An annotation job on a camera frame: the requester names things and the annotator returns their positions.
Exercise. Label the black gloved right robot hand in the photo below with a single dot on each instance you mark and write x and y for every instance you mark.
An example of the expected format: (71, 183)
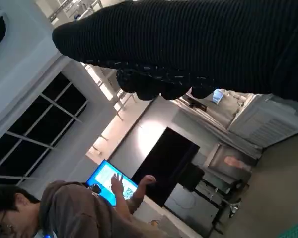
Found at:
(188, 44)

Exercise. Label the small blue screen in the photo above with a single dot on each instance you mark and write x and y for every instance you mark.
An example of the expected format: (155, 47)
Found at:
(217, 96)

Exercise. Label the white louvred cabinet unit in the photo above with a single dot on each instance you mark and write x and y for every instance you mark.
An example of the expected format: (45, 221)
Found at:
(263, 124)

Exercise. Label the large black screen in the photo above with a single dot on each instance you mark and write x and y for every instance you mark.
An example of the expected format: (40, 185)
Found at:
(169, 161)

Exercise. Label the black office chair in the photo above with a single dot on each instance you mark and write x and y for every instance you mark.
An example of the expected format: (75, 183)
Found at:
(191, 176)

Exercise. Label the blue monitor screen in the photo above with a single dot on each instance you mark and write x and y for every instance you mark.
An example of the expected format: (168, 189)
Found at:
(104, 173)

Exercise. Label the person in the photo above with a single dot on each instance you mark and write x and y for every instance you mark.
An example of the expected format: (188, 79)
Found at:
(72, 213)

